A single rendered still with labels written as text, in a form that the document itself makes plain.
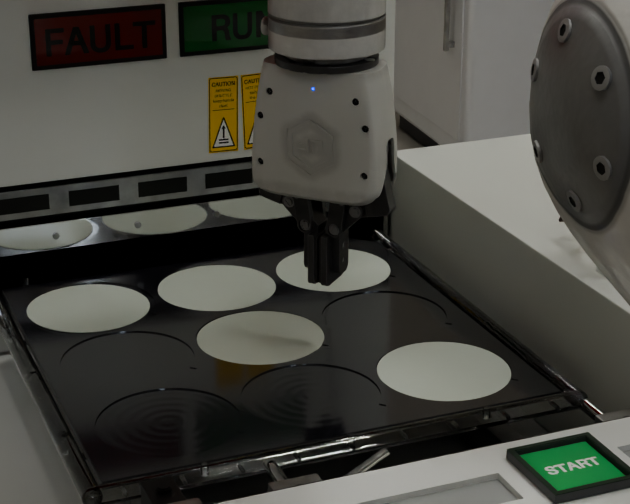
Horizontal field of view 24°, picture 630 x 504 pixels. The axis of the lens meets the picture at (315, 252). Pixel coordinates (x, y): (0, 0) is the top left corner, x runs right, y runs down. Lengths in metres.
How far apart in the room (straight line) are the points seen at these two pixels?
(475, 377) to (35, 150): 0.44
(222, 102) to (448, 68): 2.97
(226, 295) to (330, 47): 0.30
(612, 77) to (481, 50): 3.75
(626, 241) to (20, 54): 0.91
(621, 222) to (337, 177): 0.66
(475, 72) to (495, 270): 2.94
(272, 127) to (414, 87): 3.47
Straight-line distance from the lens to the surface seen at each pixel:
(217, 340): 1.15
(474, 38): 4.12
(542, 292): 1.16
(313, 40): 1.01
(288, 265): 1.29
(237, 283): 1.26
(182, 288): 1.25
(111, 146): 1.30
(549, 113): 0.41
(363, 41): 1.02
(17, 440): 1.19
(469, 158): 1.38
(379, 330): 1.17
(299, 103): 1.04
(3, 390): 1.27
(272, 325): 1.17
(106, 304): 1.22
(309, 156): 1.05
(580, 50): 0.40
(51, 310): 1.22
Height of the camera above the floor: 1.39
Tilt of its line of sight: 22 degrees down
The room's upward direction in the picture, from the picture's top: straight up
